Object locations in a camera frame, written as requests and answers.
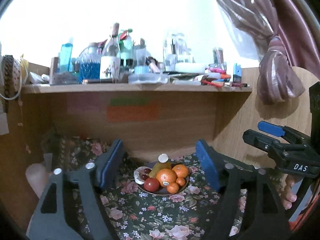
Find small tangerine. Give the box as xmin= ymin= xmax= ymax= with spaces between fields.
xmin=176 ymin=177 xmax=186 ymax=186
xmin=167 ymin=183 xmax=180 ymax=194

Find medium orange mandarin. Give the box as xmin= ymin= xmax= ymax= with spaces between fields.
xmin=172 ymin=164 xmax=189 ymax=178

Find pink white shell dish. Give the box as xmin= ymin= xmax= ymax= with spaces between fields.
xmin=133 ymin=166 xmax=151 ymax=185

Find dark red grape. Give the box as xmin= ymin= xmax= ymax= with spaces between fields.
xmin=140 ymin=174 xmax=149 ymax=181
xmin=144 ymin=168 xmax=151 ymax=174

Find red tomato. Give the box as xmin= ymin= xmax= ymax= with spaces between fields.
xmin=144 ymin=178 xmax=160 ymax=192

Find large orange with sticker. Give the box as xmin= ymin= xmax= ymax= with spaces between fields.
xmin=156 ymin=168 xmax=177 ymax=187

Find orange sleeve forearm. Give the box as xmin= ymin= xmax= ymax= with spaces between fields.
xmin=289 ymin=189 xmax=319 ymax=232

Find person's right hand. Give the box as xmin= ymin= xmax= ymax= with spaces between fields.
xmin=280 ymin=174 xmax=301 ymax=210

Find beige rolled item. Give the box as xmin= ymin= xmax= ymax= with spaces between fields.
xmin=25 ymin=153 xmax=53 ymax=198

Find blue pencil sharpener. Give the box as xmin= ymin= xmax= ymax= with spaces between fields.
xmin=233 ymin=63 xmax=242 ymax=83

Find floral dark green cloth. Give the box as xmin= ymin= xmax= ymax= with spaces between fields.
xmin=41 ymin=132 xmax=283 ymax=240

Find round glass jar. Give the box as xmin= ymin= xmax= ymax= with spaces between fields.
xmin=208 ymin=63 xmax=227 ymax=74

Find tall jar of pencils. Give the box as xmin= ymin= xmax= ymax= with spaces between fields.
xmin=213 ymin=47 xmax=224 ymax=64

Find dark round plate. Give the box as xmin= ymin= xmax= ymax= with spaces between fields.
xmin=138 ymin=162 xmax=190 ymax=196

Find pink tied curtain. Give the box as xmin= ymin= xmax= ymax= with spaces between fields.
xmin=216 ymin=0 xmax=319 ymax=105

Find pink sticky note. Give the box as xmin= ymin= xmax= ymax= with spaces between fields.
xmin=67 ymin=97 xmax=100 ymax=114

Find white cosmetics organizer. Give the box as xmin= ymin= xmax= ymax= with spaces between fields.
xmin=163 ymin=33 xmax=206 ymax=74

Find orange sticky note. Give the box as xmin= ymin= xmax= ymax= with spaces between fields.
xmin=106 ymin=104 xmax=158 ymax=122

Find green sticky note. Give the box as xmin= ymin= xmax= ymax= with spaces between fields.
xmin=109 ymin=97 xmax=148 ymax=106

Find wooden shelf board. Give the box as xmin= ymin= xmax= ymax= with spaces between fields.
xmin=22 ymin=83 xmax=252 ymax=94

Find patterned headbands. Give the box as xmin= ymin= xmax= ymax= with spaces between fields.
xmin=1 ymin=55 xmax=29 ymax=101

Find clear plastic storage box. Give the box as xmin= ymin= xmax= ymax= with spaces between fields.
xmin=129 ymin=73 xmax=169 ymax=84

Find blue bead jar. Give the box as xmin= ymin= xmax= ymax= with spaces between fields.
xmin=76 ymin=43 xmax=101 ymax=83

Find white illustrated mug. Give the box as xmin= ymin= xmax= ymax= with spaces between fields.
xmin=100 ymin=56 xmax=120 ymax=80

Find blue liquid bottle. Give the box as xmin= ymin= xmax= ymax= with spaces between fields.
xmin=59 ymin=38 xmax=73 ymax=73

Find green spray bottle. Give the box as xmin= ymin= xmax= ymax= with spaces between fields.
xmin=119 ymin=29 xmax=133 ymax=67

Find clear glass wine bottle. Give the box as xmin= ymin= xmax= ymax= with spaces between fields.
xmin=102 ymin=23 xmax=120 ymax=57

